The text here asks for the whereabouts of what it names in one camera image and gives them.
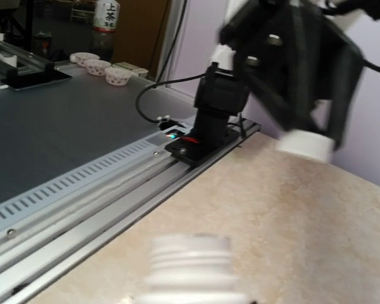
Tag green tea bottle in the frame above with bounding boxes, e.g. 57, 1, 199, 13
89, 0, 120, 61

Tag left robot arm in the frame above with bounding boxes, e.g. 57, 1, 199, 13
191, 1, 380, 162

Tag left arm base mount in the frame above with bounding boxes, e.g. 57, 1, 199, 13
165, 113, 246, 167

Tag white bottle cap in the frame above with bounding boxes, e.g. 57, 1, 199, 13
276, 129, 334, 163

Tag white paper cupcake liner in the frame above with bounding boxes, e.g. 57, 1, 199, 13
69, 52, 100, 67

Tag front aluminium rail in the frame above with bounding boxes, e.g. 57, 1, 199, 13
0, 120, 259, 303

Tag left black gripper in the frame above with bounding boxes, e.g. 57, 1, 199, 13
218, 1, 364, 149

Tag small white pill bottle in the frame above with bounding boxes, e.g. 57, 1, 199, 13
132, 234, 250, 303

